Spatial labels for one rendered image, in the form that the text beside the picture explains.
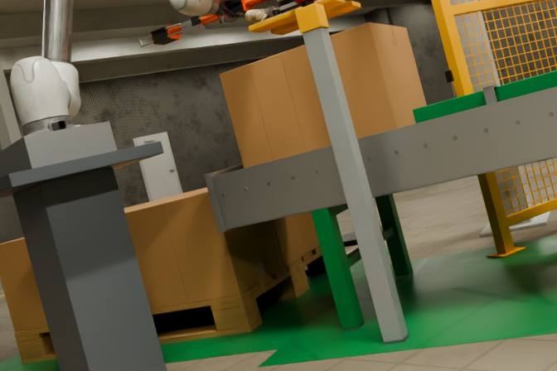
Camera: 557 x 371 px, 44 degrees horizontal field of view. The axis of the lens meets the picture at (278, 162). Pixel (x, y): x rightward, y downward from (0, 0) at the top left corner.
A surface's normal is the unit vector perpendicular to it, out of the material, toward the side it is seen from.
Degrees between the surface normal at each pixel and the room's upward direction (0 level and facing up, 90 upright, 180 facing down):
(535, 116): 90
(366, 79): 90
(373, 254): 90
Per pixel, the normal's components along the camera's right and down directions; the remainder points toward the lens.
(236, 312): -0.42, 0.12
